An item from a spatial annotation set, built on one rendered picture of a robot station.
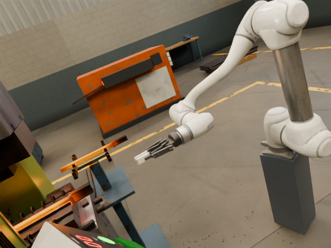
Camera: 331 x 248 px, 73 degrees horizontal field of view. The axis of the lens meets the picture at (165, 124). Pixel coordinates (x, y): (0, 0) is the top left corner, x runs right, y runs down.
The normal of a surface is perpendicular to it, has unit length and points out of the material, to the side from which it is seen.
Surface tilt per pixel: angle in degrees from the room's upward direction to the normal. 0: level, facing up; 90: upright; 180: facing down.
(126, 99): 90
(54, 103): 90
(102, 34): 90
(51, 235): 30
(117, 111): 90
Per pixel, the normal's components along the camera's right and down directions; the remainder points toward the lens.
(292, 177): -0.71, 0.49
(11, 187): 0.42, 0.21
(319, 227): -0.33, -0.87
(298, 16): 0.21, 0.19
